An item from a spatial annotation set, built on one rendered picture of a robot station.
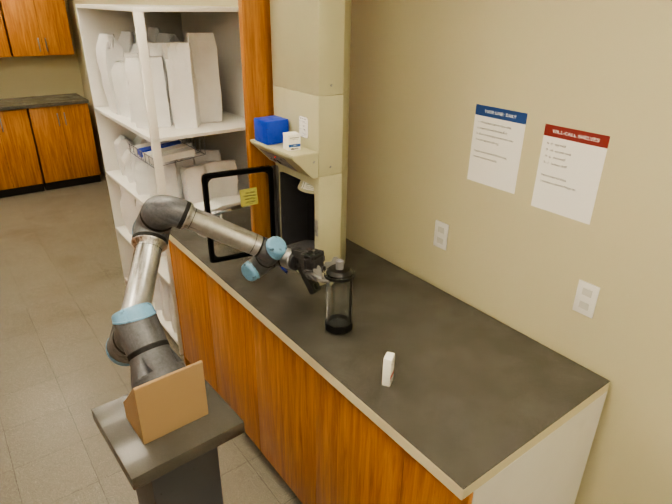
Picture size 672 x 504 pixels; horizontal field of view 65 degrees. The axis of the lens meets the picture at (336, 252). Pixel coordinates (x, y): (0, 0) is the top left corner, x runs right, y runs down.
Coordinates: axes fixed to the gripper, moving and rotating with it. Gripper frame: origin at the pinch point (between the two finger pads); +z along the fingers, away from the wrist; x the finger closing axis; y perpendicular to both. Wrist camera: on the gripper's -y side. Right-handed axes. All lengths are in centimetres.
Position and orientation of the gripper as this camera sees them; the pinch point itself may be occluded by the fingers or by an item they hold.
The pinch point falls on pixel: (337, 277)
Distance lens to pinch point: 184.7
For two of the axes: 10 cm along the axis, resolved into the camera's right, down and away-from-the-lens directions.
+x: 6.2, -3.2, 7.1
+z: 7.8, 2.0, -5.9
